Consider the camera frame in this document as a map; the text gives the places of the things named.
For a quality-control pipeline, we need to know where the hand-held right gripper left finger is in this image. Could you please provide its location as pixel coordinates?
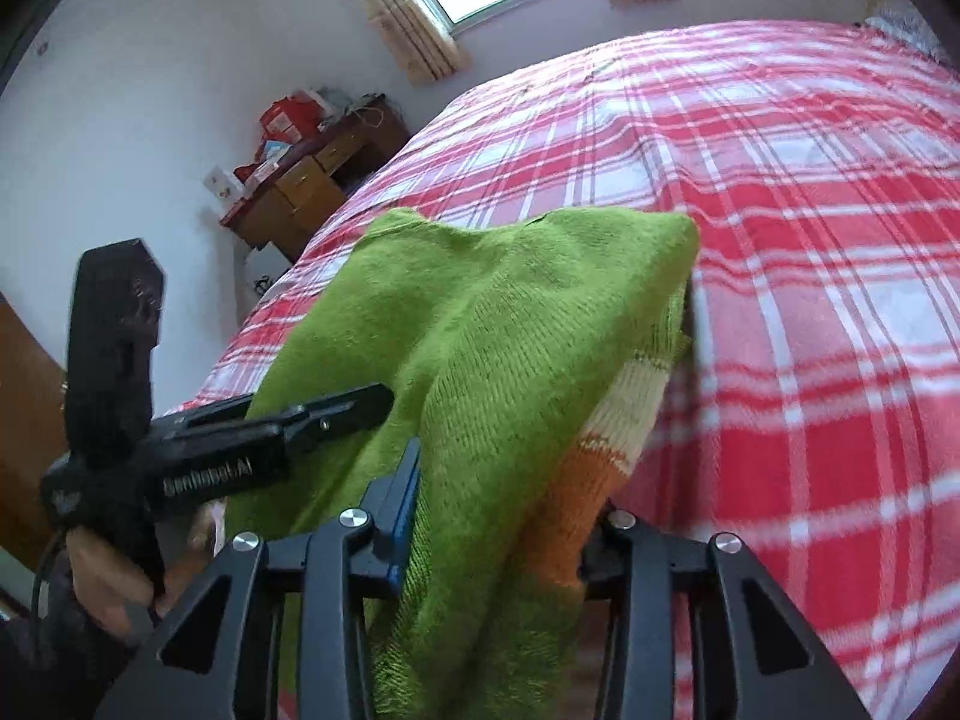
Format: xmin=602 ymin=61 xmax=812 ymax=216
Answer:
xmin=94 ymin=436 xmax=422 ymax=720

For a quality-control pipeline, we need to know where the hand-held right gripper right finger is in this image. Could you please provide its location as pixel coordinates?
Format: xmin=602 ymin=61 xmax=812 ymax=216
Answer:
xmin=581 ymin=508 xmax=875 ymax=720

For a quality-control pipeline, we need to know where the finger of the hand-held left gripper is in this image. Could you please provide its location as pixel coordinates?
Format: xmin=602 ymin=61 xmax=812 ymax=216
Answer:
xmin=161 ymin=392 xmax=257 ymax=428
xmin=279 ymin=382 xmax=395 ymax=452

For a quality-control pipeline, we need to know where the green striped knit sweater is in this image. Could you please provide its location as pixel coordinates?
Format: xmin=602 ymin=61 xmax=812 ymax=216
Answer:
xmin=223 ymin=208 xmax=700 ymax=720

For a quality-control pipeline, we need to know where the person's left forearm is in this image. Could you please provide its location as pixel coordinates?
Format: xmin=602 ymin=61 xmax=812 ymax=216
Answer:
xmin=0 ymin=585 xmax=143 ymax=720

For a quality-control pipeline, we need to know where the person's left hand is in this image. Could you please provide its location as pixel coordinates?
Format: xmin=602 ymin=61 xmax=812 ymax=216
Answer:
xmin=66 ymin=501 xmax=227 ymax=640

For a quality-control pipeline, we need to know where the wooden door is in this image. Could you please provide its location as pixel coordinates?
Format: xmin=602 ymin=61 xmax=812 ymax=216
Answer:
xmin=0 ymin=291 xmax=72 ymax=552

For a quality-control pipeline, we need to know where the white paper bag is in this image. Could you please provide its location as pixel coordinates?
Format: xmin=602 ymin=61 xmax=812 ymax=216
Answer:
xmin=241 ymin=242 xmax=295 ymax=305

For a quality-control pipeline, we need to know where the wooden desk with drawers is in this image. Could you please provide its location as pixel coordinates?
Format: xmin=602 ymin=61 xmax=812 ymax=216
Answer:
xmin=219 ymin=94 xmax=412 ymax=263

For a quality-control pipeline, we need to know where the red plastic bag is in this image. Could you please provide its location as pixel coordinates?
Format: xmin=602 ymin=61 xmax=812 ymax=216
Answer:
xmin=259 ymin=88 xmax=325 ymax=146

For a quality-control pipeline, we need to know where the red plaid bed sheet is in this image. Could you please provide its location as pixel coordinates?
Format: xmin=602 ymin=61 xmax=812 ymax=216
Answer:
xmin=161 ymin=19 xmax=960 ymax=720

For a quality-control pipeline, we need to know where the patterned pillow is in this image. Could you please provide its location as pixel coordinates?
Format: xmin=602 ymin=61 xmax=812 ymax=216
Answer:
xmin=861 ymin=0 xmax=952 ymax=67

